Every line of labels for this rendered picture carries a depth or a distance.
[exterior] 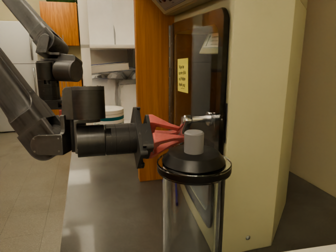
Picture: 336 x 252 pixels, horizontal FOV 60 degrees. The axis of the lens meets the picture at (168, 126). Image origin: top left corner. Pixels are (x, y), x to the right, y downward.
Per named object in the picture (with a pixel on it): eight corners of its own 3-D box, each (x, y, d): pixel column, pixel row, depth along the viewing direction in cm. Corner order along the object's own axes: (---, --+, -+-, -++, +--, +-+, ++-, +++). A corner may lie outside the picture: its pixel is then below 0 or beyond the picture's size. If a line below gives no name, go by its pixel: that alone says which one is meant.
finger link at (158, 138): (184, 108, 57) (137, 109, 54) (193, 139, 53) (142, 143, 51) (177, 126, 62) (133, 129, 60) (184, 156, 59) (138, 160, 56)
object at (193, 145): (235, 172, 44) (237, 129, 42) (205, 195, 37) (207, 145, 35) (184, 159, 49) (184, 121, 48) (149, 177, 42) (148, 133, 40)
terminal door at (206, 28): (173, 170, 84) (173, 23, 74) (218, 231, 55) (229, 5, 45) (170, 170, 83) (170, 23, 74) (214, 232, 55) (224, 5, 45)
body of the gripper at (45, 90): (68, 106, 83) (66, 80, 81) (29, 108, 80) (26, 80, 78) (69, 102, 89) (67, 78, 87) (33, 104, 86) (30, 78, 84)
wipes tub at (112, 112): (122, 136, 136) (121, 104, 132) (126, 144, 124) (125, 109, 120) (94, 138, 132) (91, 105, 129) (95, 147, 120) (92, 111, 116)
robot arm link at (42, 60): (45, 58, 85) (30, 58, 79) (65, 58, 82) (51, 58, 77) (47, 81, 86) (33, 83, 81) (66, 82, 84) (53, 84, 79)
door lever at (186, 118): (199, 146, 60) (196, 135, 61) (213, 120, 52) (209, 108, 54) (174, 148, 59) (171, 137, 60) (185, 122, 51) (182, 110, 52)
